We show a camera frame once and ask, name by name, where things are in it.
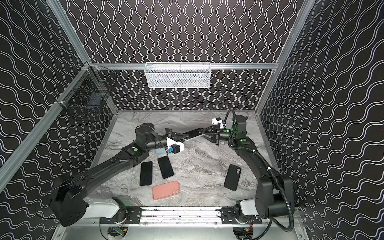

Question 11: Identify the black phone purple edge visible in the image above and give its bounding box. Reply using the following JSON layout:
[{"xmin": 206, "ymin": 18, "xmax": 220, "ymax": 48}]
[{"xmin": 158, "ymin": 156, "xmax": 174, "ymax": 179}]

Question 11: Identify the pink phone case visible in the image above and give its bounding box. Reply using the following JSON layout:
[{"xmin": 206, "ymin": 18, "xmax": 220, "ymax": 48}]
[{"xmin": 153, "ymin": 181, "xmax": 181, "ymax": 200}]

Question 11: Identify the white smartphone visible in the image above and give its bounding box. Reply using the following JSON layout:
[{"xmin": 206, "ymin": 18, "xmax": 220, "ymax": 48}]
[{"xmin": 183, "ymin": 128, "xmax": 203, "ymax": 141}]

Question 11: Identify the light blue phone case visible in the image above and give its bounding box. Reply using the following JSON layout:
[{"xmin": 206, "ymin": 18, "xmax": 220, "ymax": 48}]
[{"xmin": 155, "ymin": 148, "xmax": 168, "ymax": 156}]

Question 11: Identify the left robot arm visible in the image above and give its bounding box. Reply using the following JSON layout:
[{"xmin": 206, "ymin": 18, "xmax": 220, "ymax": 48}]
[{"xmin": 49, "ymin": 123, "xmax": 189, "ymax": 227}]

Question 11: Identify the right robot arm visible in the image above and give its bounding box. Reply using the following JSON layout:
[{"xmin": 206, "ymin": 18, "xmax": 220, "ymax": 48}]
[{"xmin": 199, "ymin": 115, "xmax": 295, "ymax": 233}]

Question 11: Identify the black phone case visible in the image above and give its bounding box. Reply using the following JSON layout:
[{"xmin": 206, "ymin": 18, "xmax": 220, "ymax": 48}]
[{"xmin": 224, "ymin": 164, "xmax": 242, "ymax": 191}]

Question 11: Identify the black phone blue edge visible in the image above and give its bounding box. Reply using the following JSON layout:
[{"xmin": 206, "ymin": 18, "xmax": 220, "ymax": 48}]
[{"xmin": 139, "ymin": 162, "xmax": 153, "ymax": 187}]

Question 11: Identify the aluminium back crossbar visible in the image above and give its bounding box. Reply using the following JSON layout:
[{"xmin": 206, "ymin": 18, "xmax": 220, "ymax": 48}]
[{"xmin": 92, "ymin": 62, "xmax": 278, "ymax": 71}]

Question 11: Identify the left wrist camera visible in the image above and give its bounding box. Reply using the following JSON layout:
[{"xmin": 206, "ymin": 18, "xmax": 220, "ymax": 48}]
[{"xmin": 168, "ymin": 142, "xmax": 185, "ymax": 154}]

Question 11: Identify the white wire mesh basket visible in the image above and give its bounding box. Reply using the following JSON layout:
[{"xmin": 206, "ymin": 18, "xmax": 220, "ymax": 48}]
[{"xmin": 144, "ymin": 69, "xmax": 212, "ymax": 89}]

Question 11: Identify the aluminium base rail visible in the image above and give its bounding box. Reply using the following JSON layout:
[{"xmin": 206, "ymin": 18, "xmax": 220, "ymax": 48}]
[{"xmin": 59, "ymin": 205, "xmax": 304, "ymax": 229}]

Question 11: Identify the black wire mesh basket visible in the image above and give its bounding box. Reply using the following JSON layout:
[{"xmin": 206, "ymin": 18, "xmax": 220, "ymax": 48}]
[{"xmin": 60, "ymin": 66, "xmax": 118, "ymax": 122}]

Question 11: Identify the aluminium left side rail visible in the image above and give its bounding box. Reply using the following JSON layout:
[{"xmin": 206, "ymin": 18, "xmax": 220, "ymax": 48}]
[{"xmin": 0, "ymin": 64, "xmax": 91, "ymax": 193}]

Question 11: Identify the aluminium corner post right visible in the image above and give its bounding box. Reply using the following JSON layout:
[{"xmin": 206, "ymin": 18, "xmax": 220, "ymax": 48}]
[{"xmin": 255, "ymin": 0, "xmax": 316, "ymax": 117}]

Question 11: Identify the aluminium corner post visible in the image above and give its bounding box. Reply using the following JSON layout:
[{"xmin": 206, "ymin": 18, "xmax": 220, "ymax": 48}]
[
  {"xmin": 47, "ymin": 0, "xmax": 92, "ymax": 63},
  {"xmin": 255, "ymin": 0, "xmax": 316, "ymax": 117}
]

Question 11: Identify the aluminium corner post left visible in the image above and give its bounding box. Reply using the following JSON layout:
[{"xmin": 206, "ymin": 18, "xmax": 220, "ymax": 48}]
[{"xmin": 47, "ymin": 0, "xmax": 92, "ymax": 63}]

